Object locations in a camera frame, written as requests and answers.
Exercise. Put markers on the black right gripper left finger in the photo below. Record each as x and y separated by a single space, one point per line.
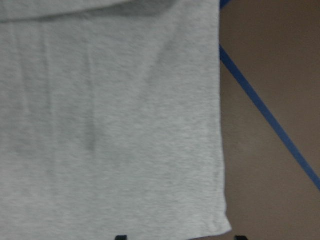
121 237

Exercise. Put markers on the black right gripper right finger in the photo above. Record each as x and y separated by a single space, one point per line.
240 237

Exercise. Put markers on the grey cartoon print t-shirt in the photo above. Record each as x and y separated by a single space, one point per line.
110 120

